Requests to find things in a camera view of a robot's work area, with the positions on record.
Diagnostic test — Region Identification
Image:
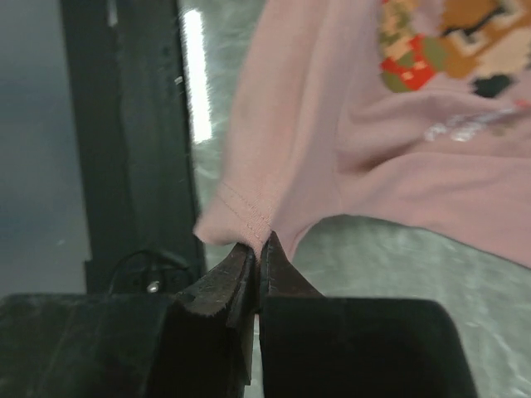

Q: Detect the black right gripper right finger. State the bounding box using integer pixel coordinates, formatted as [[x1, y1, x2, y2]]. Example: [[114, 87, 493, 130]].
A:
[[260, 235, 477, 398]]

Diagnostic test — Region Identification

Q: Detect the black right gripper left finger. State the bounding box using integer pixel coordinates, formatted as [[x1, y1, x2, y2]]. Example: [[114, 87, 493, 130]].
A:
[[157, 244, 254, 397]]

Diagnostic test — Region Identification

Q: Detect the pink printed t-shirt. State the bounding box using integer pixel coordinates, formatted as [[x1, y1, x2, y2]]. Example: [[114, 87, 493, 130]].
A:
[[195, 1, 530, 266]]

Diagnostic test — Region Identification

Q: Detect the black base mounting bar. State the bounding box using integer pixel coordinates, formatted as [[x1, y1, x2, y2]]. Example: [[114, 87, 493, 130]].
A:
[[60, 1, 206, 293]]

